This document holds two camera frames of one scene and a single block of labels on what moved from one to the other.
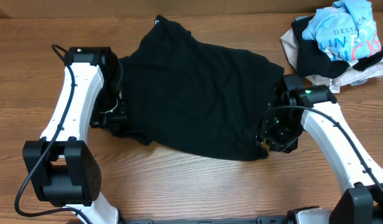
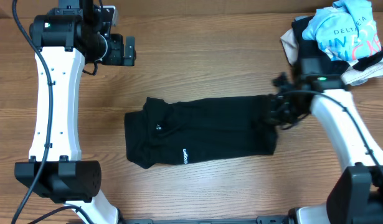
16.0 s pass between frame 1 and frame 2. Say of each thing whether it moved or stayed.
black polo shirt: moved
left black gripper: moved
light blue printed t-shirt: stayed
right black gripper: moved
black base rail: stayed
